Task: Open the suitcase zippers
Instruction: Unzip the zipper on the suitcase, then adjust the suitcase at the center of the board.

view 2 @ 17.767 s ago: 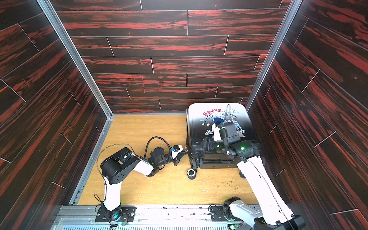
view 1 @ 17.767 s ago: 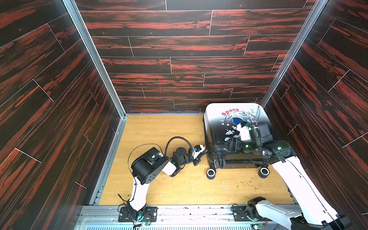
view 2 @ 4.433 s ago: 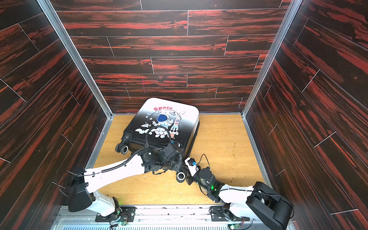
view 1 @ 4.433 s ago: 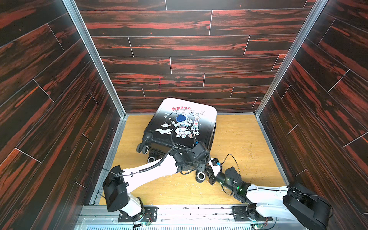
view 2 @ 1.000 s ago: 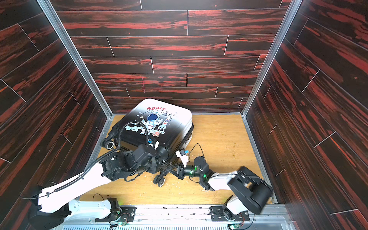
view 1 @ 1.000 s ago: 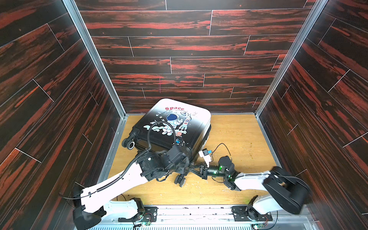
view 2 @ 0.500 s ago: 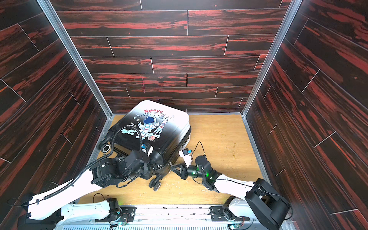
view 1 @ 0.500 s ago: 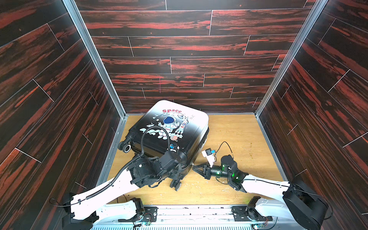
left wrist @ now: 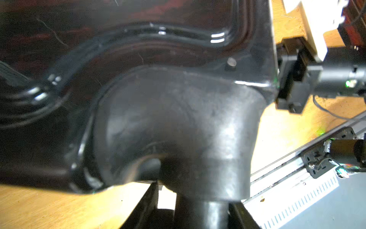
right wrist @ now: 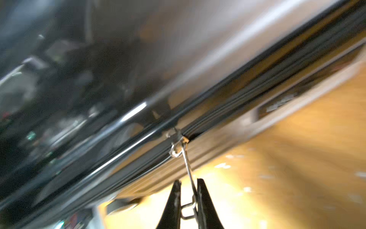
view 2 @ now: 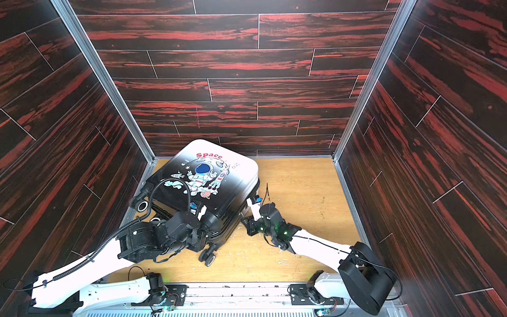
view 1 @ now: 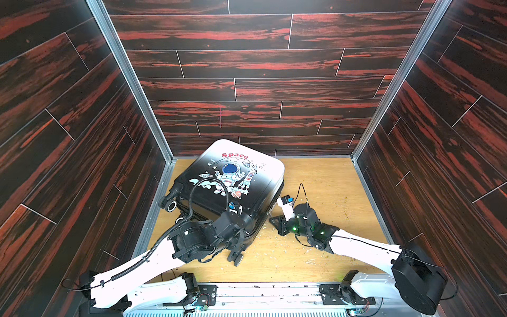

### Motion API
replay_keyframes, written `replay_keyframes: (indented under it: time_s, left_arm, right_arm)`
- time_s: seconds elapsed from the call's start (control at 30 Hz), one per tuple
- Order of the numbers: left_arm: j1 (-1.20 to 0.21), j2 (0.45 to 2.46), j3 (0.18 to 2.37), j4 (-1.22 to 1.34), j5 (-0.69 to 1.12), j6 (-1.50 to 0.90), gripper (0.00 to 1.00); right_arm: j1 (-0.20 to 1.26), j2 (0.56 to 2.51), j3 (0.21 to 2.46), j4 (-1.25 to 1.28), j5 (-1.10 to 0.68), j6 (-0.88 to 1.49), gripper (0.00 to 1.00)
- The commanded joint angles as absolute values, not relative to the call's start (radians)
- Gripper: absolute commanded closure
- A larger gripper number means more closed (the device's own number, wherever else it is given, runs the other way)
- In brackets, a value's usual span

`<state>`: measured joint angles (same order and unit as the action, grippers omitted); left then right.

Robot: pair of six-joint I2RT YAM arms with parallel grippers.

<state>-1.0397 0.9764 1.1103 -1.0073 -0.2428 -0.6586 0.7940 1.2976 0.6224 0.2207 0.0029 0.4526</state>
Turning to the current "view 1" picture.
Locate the black white astronaut suitcase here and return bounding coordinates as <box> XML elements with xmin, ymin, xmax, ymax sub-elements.
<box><xmin>159</xmin><ymin>139</ymin><xmax>285</xmax><ymax>265</ymax></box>

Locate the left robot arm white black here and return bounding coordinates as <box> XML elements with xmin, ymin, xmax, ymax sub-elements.
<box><xmin>79</xmin><ymin>212</ymin><xmax>255</xmax><ymax>316</ymax></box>

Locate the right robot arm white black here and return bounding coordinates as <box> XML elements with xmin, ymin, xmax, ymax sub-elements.
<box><xmin>269</xmin><ymin>195</ymin><xmax>448</xmax><ymax>315</ymax></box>

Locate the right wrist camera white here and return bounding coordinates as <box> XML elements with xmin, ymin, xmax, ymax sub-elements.
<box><xmin>277</xmin><ymin>195</ymin><xmax>294</xmax><ymax>221</ymax></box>

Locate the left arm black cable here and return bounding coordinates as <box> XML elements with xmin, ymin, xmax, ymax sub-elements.
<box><xmin>185</xmin><ymin>178</ymin><xmax>231</xmax><ymax>223</ymax></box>

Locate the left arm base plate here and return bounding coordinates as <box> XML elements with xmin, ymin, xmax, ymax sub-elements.
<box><xmin>162</xmin><ymin>283</ymin><xmax>218</xmax><ymax>307</ymax></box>

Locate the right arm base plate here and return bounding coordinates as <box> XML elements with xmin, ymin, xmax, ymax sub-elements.
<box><xmin>319</xmin><ymin>283</ymin><xmax>376</xmax><ymax>306</ymax></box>

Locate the aluminium front rail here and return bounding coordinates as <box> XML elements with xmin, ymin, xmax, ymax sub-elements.
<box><xmin>125</xmin><ymin>283</ymin><xmax>422</xmax><ymax>316</ymax></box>

